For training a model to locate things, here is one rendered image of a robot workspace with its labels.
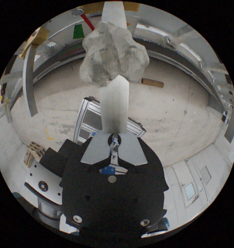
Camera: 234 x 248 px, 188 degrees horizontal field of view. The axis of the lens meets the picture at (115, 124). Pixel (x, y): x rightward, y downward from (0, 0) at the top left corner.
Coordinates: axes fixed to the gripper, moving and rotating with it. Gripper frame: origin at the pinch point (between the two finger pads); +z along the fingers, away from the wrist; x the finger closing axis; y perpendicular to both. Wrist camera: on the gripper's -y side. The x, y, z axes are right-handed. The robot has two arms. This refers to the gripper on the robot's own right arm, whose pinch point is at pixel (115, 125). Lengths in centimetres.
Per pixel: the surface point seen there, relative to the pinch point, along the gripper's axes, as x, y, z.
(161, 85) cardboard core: 57, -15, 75
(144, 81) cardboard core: 33, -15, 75
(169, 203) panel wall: 158, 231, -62
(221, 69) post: 44, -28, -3
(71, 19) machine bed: -20, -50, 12
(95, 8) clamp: -3.7, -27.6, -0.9
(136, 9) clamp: 4.6, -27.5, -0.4
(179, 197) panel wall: 205, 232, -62
